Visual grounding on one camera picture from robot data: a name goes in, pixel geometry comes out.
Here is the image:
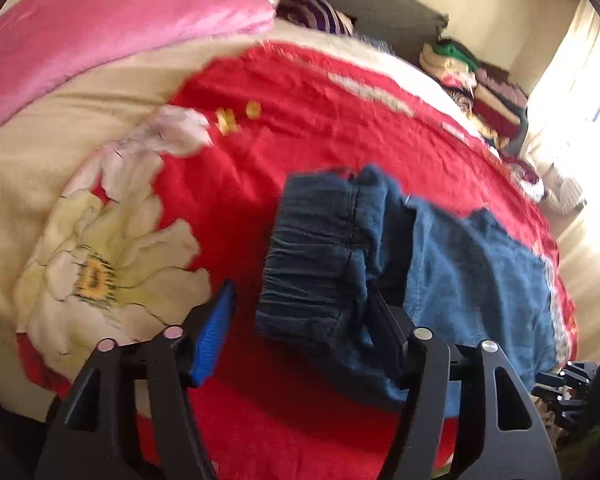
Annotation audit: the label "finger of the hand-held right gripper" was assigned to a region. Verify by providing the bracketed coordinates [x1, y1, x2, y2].
[530, 372, 590, 428]
[560, 360, 600, 388]

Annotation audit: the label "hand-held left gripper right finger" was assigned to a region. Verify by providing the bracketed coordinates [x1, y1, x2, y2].
[367, 290, 563, 480]

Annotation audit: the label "white cloth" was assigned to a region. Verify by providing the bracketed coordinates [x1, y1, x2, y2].
[544, 169, 587, 212]

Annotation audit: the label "stack of folded clothes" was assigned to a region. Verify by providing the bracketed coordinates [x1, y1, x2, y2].
[419, 37, 546, 196]

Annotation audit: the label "pink quilt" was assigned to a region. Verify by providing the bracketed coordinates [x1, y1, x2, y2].
[0, 0, 276, 138]

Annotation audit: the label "grey blue cloth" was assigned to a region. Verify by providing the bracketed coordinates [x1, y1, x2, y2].
[352, 32, 396, 55]

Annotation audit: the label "blue denim pants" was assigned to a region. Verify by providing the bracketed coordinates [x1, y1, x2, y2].
[254, 164, 561, 413]

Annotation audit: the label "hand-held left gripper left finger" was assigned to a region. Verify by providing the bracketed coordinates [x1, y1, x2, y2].
[34, 280, 238, 480]

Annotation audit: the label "grey headboard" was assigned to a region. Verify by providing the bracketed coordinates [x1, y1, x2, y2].
[275, 0, 450, 66]

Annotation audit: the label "red floral bedspread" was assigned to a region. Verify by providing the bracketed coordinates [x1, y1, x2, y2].
[0, 20, 581, 471]

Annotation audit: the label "cream curtain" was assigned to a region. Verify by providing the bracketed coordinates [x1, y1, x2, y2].
[525, 0, 600, 201]

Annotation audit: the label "purple striped pillow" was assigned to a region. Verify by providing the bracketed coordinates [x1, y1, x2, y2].
[277, 0, 356, 36]

